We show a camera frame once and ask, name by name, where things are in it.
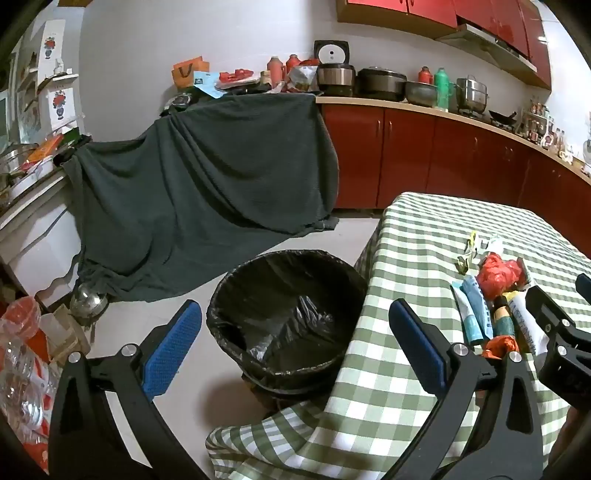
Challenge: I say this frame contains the beige kitchen countertop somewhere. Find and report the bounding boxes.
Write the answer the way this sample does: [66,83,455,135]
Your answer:
[316,95,591,183]

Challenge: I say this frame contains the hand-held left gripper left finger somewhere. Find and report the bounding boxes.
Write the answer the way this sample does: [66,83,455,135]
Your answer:
[48,299,208,480]

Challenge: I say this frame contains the steel bowls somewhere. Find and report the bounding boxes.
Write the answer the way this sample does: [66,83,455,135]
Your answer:
[0,143,38,185]

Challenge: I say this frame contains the red wall cabinets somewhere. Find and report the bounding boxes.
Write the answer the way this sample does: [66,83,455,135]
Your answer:
[336,0,552,90]

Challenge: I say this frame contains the light blue packet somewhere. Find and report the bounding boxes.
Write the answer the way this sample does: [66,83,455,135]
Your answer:
[194,71,227,99]

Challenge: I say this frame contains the white crumpled paper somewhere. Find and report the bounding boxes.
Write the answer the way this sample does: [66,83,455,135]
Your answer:
[478,235,506,257]

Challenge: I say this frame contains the orange flat box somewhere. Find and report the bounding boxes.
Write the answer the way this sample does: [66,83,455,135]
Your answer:
[28,134,63,162]

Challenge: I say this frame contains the tall flower print box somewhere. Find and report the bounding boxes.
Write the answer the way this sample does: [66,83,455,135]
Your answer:
[41,21,68,77]

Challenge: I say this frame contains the orange wrapper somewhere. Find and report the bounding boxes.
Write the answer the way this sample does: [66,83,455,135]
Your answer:
[482,336,511,361]

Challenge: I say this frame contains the rice cooker with open lid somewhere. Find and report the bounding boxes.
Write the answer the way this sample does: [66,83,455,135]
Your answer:
[314,40,356,97]

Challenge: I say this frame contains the black cooking pot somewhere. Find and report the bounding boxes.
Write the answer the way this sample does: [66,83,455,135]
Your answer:
[356,67,408,102]

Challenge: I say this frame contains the black wok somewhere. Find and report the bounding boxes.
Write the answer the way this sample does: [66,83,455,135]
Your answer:
[488,109,520,127]

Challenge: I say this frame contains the steel steamer pot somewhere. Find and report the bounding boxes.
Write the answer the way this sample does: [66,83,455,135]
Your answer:
[456,78,490,114]

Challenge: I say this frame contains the wide flower print box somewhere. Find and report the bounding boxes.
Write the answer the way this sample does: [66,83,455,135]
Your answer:
[48,85,79,123]

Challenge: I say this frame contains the green checkered tablecloth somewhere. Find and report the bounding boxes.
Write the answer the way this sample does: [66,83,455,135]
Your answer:
[205,191,591,480]

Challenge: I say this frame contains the steel kettle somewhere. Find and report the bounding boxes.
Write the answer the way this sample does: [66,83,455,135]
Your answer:
[69,281,109,319]

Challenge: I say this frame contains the green thermos bottle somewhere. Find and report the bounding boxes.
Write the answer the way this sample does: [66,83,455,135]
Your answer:
[434,68,451,112]

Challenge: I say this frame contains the orange paper bag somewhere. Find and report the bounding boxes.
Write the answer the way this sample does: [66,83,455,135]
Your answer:
[172,56,206,89]

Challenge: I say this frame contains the grey metal basin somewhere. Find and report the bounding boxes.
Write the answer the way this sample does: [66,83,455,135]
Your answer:
[405,80,438,108]

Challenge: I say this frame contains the clear plastic bottles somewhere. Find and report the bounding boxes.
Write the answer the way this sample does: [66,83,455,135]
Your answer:
[0,318,61,444]

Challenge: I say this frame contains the trash bin with black liner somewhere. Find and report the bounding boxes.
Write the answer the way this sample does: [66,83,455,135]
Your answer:
[205,249,370,398]

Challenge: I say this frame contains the printed snack bag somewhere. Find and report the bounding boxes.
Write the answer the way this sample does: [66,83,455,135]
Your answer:
[288,65,319,93]

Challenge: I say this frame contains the red kitchen base cabinets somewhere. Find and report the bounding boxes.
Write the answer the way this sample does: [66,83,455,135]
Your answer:
[321,102,591,259]

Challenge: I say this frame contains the dark green blanket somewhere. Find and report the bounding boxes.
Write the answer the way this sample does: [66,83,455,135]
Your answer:
[62,92,340,303]

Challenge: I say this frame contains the yellow wrapper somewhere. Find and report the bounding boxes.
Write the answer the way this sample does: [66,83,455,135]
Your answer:
[455,231,481,271]

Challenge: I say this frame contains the group of condiment bottles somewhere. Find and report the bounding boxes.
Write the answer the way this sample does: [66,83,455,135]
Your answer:
[522,97,571,153]

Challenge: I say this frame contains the blue white tube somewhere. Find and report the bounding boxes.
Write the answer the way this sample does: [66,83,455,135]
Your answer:
[464,276,497,340]

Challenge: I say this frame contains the red plastic item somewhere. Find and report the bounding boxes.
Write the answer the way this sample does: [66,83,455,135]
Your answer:
[217,68,257,90]

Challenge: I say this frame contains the blue white wrapper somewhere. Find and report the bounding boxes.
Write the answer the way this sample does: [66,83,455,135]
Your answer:
[450,281,483,346]

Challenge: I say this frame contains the red plastic bag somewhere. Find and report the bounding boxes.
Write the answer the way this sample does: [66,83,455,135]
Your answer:
[475,254,529,296]

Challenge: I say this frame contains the cardboard box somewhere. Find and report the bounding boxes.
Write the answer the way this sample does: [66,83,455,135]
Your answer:
[39,307,90,365]

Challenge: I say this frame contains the white cabinet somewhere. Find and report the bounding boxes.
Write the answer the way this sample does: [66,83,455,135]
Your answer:
[0,171,86,296]

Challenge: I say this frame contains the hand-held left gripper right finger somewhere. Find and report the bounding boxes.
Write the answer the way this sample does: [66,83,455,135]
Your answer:
[388,298,548,480]

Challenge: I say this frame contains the steel range hood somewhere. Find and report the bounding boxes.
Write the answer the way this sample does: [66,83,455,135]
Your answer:
[436,23,539,75]

